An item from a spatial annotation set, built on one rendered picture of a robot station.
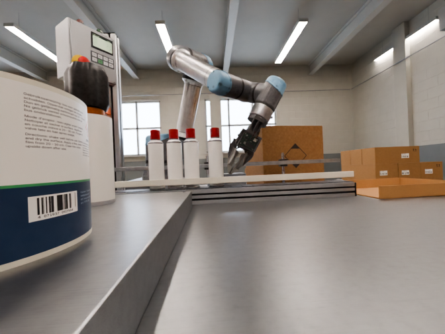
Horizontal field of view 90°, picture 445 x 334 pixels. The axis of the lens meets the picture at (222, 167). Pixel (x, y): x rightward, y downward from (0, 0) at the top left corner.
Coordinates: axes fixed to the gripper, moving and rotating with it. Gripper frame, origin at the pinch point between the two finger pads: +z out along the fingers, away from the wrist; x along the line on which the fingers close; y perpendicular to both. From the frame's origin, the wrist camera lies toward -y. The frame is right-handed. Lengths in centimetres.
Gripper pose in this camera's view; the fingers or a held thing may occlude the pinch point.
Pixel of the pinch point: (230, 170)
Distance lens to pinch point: 78.8
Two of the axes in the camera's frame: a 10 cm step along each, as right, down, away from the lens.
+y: 0.6, 0.0, -10.0
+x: 8.8, 4.6, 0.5
